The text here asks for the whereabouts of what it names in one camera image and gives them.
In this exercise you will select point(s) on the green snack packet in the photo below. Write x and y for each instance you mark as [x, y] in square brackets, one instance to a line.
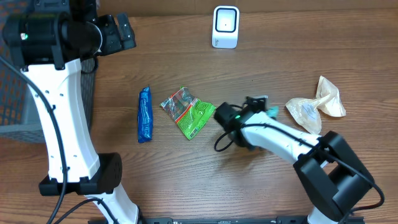
[188, 112]

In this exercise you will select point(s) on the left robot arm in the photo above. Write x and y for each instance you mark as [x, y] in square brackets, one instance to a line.
[47, 44]

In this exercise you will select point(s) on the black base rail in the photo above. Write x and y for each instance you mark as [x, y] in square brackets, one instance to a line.
[277, 220]

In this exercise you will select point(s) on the dark grey plastic basket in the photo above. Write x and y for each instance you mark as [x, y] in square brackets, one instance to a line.
[19, 117]

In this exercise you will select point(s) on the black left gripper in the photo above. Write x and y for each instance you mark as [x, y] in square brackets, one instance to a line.
[108, 23]

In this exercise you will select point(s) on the teal tissue packet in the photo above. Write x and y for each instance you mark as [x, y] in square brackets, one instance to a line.
[273, 112]

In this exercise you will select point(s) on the blue snack bar wrapper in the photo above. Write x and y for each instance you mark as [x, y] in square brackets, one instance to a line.
[145, 116]

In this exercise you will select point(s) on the white barcode scanner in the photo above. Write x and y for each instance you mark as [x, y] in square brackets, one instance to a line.
[225, 27]

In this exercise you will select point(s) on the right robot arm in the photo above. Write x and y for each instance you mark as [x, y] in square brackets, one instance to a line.
[332, 175]

